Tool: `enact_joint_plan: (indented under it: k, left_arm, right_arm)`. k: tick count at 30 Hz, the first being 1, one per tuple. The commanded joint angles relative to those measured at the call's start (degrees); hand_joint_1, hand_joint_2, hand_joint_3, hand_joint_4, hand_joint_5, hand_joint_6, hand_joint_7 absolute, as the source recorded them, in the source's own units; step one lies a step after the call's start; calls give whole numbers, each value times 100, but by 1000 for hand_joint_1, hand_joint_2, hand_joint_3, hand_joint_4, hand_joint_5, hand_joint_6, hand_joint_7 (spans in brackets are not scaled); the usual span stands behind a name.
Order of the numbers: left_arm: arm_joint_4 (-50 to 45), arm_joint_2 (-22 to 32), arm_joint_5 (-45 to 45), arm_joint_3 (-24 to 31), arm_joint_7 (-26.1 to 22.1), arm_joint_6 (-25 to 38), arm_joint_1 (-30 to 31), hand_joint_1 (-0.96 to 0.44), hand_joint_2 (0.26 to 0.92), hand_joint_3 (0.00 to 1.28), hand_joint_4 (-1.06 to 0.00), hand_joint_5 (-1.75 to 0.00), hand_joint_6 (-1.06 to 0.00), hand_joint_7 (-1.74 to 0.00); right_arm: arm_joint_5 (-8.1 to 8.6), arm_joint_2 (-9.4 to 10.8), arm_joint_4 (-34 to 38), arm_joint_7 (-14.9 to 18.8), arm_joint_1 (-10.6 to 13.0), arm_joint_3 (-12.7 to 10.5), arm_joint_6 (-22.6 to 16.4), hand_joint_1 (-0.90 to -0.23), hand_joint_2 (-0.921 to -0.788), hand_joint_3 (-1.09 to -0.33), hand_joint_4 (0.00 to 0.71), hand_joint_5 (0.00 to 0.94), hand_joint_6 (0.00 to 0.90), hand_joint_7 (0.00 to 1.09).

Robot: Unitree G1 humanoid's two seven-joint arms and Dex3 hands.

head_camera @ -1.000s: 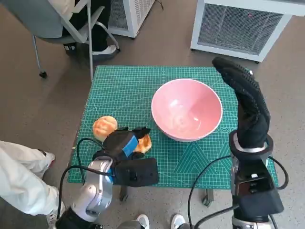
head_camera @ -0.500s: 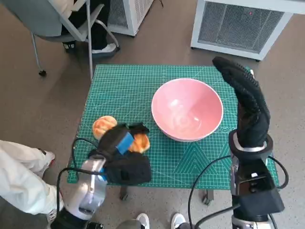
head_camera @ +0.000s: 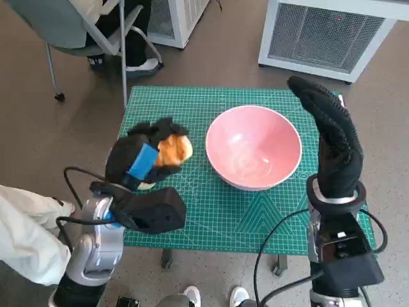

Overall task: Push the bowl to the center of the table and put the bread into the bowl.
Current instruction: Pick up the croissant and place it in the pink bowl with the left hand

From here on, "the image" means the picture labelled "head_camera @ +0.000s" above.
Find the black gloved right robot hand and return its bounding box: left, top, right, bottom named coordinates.
left=286, top=75, right=364, bottom=200

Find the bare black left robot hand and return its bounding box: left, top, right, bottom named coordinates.
left=104, top=117, right=189, bottom=193

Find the striped rectangular toy bread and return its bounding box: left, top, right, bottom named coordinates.
left=155, top=134, right=194, bottom=167

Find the pink bowl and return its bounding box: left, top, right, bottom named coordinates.
left=205, top=105, right=304, bottom=192

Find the table leg with caster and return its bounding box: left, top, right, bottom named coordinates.
left=271, top=254, right=288, bottom=276
left=161, top=250, right=175, bottom=269

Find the seated person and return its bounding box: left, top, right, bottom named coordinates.
left=86, top=0, right=164, bottom=77

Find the green cutting mat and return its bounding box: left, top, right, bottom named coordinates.
left=120, top=85, right=374, bottom=256

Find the large white mesh cabinet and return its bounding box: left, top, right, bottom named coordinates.
left=258, top=0, right=409, bottom=84

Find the person in white clothing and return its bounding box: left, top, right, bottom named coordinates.
left=0, top=184, right=77, bottom=287

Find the small black device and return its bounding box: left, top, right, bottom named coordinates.
left=116, top=296, right=141, bottom=307

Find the small white mesh cabinet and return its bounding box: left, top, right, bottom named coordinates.
left=145, top=0, right=212, bottom=49

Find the white shoe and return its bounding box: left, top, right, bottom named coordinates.
left=183, top=285, right=202, bottom=307
left=229, top=285, right=250, bottom=307

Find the grey office chair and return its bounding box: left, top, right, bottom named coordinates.
left=0, top=0, right=166, bottom=103

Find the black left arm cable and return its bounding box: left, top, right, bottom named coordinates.
left=56, top=166, right=111, bottom=253

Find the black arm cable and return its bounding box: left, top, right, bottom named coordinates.
left=260, top=271, right=325, bottom=307
left=56, top=166, right=111, bottom=253

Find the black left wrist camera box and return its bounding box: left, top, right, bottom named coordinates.
left=114, top=187, right=188, bottom=234

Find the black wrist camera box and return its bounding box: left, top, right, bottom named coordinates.
left=114, top=187, right=188, bottom=234
left=316, top=212, right=384, bottom=285

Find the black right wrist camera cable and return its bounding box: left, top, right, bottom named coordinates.
left=359, top=207, right=388, bottom=253

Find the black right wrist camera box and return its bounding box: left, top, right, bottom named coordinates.
left=316, top=212, right=384, bottom=285

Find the long black robot cable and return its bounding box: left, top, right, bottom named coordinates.
left=254, top=209, right=311, bottom=307

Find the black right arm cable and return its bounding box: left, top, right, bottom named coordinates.
left=260, top=271, right=325, bottom=307

